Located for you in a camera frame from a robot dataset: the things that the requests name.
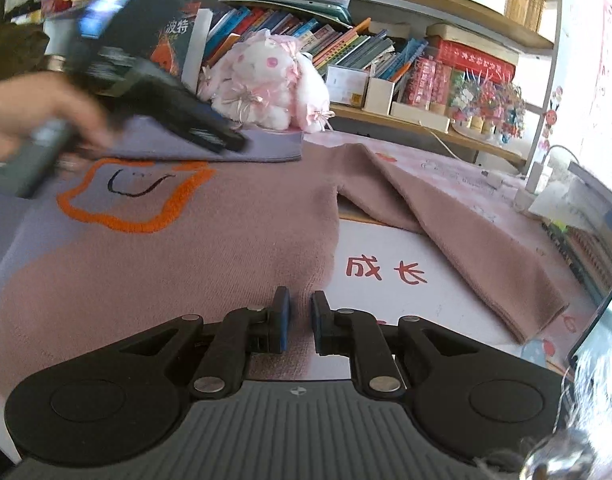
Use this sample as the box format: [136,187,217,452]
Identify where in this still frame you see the purple and pink sweater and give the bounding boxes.
[0,143,568,394]

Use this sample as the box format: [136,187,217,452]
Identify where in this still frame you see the person's left hand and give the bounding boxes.
[0,72,115,172]

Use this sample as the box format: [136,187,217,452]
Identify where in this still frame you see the Harry Potter book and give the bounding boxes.
[151,2,213,93]

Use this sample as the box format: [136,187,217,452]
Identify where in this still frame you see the olive brown jacket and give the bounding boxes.
[0,23,49,80]

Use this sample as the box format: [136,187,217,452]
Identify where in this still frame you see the white pink plush bunny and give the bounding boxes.
[198,29,334,133]

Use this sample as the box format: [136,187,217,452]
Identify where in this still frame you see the white charger plug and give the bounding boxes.
[513,162,552,212]

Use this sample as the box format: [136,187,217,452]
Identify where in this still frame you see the red box of books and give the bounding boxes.
[426,36,515,84]

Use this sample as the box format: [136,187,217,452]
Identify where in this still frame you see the white wooden bookshelf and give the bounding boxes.
[40,0,562,172]

